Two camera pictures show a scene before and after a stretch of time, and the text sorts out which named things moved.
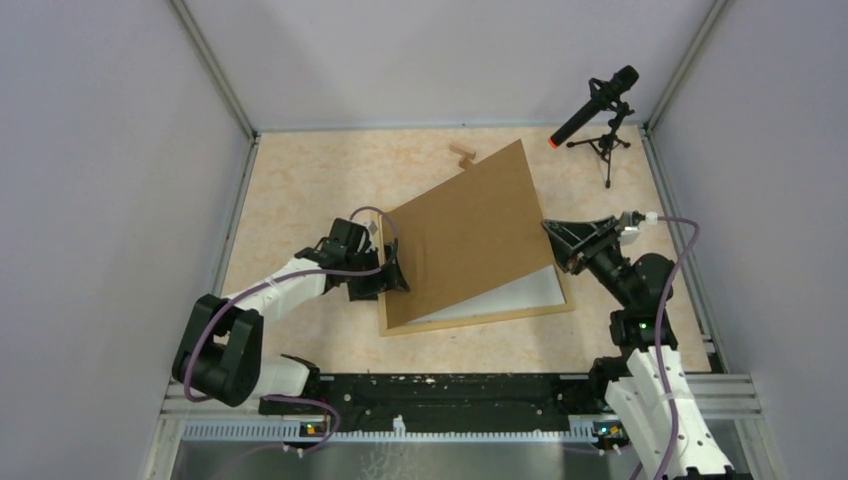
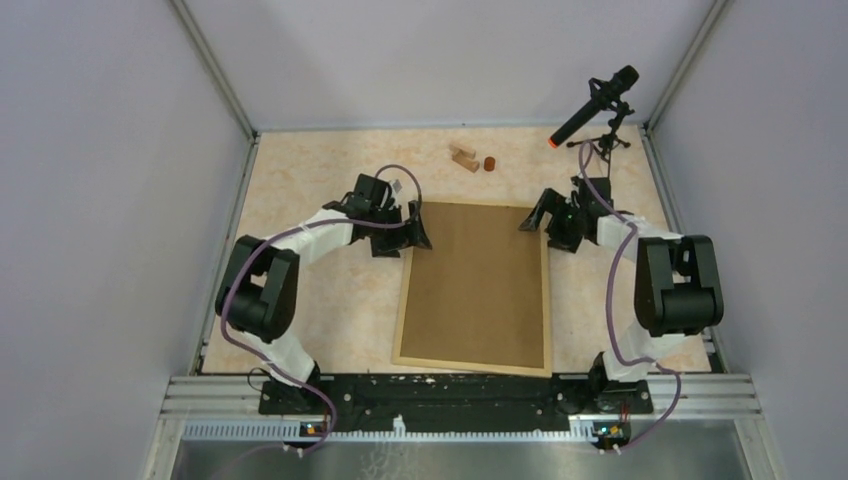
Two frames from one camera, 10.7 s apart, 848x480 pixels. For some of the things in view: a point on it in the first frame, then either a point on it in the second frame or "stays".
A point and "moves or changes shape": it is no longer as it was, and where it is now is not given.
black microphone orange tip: x=601 y=96 stays
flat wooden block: x=466 y=152 stays
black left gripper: x=390 y=278 → x=412 y=236
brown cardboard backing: x=471 y=232 moves or changes shape
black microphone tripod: x=606 y=143 stays
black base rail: x=445 y=403 stays
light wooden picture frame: x=430 y=325 → x=480 y=298
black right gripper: x=567 y=237 → x=551 y=201
